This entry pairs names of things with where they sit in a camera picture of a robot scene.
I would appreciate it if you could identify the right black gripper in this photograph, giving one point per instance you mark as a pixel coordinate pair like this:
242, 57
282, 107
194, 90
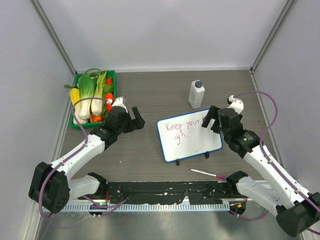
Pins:
213, 113

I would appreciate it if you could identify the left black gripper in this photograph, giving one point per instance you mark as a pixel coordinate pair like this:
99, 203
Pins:
136, 123

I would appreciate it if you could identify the blue framed whiteboard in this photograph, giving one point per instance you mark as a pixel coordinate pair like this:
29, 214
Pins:
183, 136

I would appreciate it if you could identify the white marker pink cap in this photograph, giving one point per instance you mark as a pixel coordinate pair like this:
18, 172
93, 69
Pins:
222, 177

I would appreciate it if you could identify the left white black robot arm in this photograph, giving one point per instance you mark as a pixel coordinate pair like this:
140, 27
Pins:
52, 184

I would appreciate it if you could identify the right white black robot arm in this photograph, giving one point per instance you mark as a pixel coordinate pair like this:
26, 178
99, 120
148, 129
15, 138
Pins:
295, 208

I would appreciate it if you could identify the white bottle grey cap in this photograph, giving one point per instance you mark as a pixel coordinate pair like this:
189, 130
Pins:
196, 94

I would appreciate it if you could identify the orange carrot toy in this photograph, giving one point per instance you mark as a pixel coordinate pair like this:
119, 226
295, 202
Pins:
109, 97

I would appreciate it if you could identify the pale green celery toy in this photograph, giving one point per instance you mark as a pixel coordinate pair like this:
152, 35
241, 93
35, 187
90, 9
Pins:
96, 104

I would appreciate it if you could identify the small red strawberry toy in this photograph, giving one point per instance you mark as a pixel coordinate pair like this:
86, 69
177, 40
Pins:
109, 81

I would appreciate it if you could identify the green plastic basket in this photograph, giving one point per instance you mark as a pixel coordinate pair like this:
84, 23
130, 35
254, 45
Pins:
94, 120

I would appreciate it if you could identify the yellow cabbage toy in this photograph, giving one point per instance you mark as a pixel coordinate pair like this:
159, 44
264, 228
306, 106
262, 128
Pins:
75, 96

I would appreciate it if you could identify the green bok choy toy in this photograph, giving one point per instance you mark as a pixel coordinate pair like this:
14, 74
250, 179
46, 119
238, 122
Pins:
86, 91

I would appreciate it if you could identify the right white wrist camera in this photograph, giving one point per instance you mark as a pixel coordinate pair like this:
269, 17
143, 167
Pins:
235, 103

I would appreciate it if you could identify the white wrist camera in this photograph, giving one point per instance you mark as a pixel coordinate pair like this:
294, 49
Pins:
118, 102
235, 103

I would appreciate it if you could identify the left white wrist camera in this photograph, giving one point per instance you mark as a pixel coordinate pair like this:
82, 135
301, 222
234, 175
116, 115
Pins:
118, 102

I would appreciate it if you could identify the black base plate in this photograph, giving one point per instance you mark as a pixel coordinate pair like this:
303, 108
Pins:
167, 192

